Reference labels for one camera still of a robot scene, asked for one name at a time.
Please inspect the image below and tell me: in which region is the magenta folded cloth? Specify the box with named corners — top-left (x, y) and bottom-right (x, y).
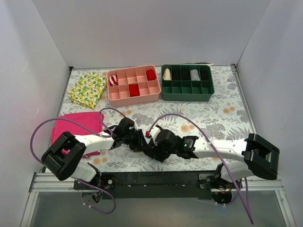
top-left (51, 112), bottom-right (103, 145)

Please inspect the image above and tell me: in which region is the lemon print folded cloth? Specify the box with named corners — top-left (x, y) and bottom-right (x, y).
top-left (68, 72), bottom-right (107, 109)

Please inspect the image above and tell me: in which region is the black rolled cloth left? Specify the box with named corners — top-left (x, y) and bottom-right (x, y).
top-left (171, 70), bottom-right (181, 80)

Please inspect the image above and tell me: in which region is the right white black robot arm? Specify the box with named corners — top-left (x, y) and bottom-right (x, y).
top-left (145, 126), bottom-right (280, 188)

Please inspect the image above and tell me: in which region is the cream rolled cloth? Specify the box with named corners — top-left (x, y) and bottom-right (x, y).
top-left (162, 69), bottom-right (171, 80)

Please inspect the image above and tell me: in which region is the red white striped rolled sock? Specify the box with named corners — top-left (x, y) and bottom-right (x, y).
top-left (108, 75), bottom-right (118, 87)

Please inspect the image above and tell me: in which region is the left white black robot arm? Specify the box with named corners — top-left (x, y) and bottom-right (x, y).
top-left (41, 117), bottom-right (149, 189)

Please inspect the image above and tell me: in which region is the aluminium frame rail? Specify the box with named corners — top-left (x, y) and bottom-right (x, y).
top-left (21, 173), bottom-right (296, 227)

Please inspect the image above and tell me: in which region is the grey rolled cloth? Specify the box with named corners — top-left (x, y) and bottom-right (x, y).
top-left (190, 69), bottom-right (200, 81)

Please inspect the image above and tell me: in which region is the red rolled cloth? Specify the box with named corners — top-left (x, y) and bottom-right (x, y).
top-left (129, 84), bottom-right (140, 97)
top-left (146, 70), bottom-right (156, 81)

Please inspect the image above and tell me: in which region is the green divided organizer box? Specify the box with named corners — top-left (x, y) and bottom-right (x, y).
top-left (161, 64), bottom-right (215, 102)

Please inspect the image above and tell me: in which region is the red rolled cloth back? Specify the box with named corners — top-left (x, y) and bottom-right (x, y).
top-left (146, 70), bottom-right (156, 81)

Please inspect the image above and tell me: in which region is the red rolled cloth front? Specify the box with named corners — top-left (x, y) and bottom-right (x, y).
top-left (129, 84), bottom-right (140, 97)

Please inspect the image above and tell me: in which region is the pink divided organizer box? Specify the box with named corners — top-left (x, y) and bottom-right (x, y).
top-left (107, 65), bottom-right (161, 107)

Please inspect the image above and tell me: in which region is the black striped underwear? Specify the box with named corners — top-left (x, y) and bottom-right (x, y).
top-left (143, 139), bottom-right (162, 157)

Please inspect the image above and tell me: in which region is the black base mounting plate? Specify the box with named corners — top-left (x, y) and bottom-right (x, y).
top-left (73, 172), bottom-right (243, 201)

